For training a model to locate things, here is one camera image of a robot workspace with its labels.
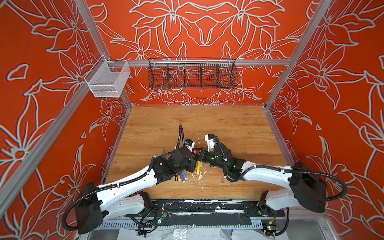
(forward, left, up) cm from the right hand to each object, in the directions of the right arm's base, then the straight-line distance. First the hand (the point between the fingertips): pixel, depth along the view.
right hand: (187, 151), depth 74 cm
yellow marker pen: (-1, -6, -17) cm, 18 cm away
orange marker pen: (-7, +6, -17) cm, 20 cm away
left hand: (-2, -5, -3) cm, 6 cm away
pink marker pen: (0, -4, 0) cm, 4 cm away
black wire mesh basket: (+52, -3, +12) cm, 53 cm away
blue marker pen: (-6, +3, -17) cm, 19 cm away
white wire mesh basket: (+46, +51, +14) cm, 70 cm away
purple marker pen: (-7, +4, -18) cm, 20 cm away
